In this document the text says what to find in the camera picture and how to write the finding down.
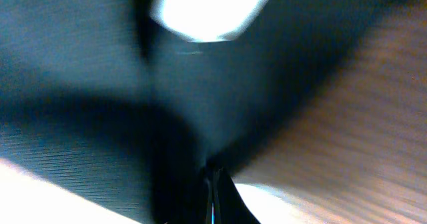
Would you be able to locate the black t-shirt with white logo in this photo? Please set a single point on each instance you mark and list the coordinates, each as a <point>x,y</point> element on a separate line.
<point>110,109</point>

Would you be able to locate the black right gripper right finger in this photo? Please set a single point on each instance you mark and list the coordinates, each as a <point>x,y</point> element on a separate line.
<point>228,205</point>

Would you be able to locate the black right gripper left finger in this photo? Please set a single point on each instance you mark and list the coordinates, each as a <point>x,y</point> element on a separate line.
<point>201,203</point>

